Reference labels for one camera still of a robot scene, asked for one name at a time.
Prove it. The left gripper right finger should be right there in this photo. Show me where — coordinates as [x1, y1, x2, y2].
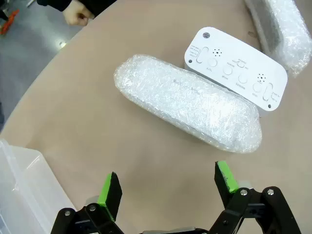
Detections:
[209, 160, 302, 234]

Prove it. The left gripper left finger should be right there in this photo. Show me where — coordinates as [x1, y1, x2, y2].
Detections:
[50, 172, 122, 234]

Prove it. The bubble-wrapped clock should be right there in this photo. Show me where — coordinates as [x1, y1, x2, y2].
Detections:
[113, 54, 263, 154]
[243, 0, 312, 78]

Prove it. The white unwrapped alarm clock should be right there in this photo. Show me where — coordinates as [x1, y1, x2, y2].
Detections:
[184, 27, 289, 117]

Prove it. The person's right forearm black sleeve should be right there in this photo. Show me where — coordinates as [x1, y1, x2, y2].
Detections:
[43, 0, 117, 19]

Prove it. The person's right hand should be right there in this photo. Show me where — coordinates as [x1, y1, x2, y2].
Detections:
[63, 4, 96, 26]

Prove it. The clear plastic storage bin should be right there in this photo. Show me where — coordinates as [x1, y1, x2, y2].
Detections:
[0, 138, 78, 234]

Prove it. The orange coiled cable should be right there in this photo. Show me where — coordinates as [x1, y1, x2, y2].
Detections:
[0, 9, 20, 35]

